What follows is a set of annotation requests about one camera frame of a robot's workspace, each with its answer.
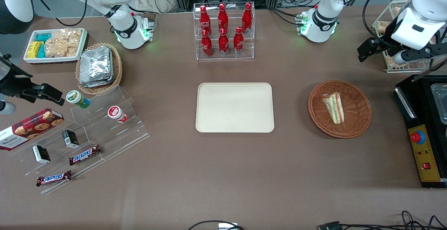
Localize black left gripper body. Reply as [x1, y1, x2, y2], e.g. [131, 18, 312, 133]
[385, 42, 447, 63]

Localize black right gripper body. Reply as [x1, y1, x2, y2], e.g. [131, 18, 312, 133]
[0, 53, 34, 99]

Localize triangle sandwich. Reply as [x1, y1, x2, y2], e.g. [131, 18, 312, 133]
[322, 92, 345, 125]

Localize round brown wicker basket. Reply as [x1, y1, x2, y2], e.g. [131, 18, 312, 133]
[308, 80, 372, 139]

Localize oval wicker basket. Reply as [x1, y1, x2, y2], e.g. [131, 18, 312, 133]
[75, 43, 123, 95]

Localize beige plastic tray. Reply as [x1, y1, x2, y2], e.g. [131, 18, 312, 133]
[195, 82, 275, 133]

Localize white rectangular snack dish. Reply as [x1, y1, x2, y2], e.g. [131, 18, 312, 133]
[23, 28, 88, 65]

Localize green yogurt cup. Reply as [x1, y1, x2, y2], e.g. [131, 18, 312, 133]
[66, 90, 90, 109]

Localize clear box with pastries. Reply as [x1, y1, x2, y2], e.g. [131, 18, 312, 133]
[372, 0, 447, 73]

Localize red tartan cookie box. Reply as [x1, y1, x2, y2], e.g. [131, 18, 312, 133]
[0, 108, 65, 151]

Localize yellow snack packet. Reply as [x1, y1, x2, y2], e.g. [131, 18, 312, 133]
[27, 41, 44, 59]

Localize silver foil pack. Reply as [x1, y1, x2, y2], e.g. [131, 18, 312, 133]
[78, 78, 114, 88]
[80, 46, 113, 84]

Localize small black box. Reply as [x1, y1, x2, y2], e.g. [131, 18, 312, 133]
[32, 145, 51, 164]
[62, 129, 80, 149]

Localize clear glass container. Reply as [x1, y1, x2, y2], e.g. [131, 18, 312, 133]
[431, 83, 447, 125]

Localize black machine with yellow panel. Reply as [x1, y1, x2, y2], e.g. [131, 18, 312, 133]
[394, 74, 447, 189]

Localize clear bag of rice crackers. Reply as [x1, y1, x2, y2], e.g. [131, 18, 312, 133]
[44, 28, 83, 58]

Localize Snickers chocolate bar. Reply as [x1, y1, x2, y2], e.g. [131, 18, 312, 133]
[36, 170, 72, 187]
[69, 144, 102, 166]

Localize red yogurt cup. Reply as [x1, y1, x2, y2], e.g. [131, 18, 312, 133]
[107, 106, 129, 123]

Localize clear acrylic stepped stand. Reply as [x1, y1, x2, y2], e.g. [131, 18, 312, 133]
[9, 85, 151, 195]

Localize red emergency stop button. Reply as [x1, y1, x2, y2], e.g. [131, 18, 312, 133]
[410, 131, 426, 144]

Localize red cola bottle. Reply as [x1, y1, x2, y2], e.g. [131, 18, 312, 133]
[218, 28, 230, 57]
[199, 5, 212, 35]
[201, 30, 214, 58]
[233, 27, 245, 56]
[217, 3, 229, 33]
[242, 2, 253, 34]

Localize clear acrylic bottle rack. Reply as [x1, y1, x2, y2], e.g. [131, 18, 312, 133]
[193, 1, 256, 60]

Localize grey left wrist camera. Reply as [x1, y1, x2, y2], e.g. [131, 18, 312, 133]
[393, 52, 413, 66]

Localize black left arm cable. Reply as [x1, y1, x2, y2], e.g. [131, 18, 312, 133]
[362, 0, 425, 49]

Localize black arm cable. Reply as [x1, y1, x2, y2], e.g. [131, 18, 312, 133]
[32, 0, 88, 27]
[362, 0, 425, 49]

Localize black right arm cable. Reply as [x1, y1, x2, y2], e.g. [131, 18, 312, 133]
[32, 0, 88, 27]

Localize black coiled cable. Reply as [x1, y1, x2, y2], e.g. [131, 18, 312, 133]
[317, 210, 447, 230]

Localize black cable with white plug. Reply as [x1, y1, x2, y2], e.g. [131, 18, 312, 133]
[188, 220, 245, 230]

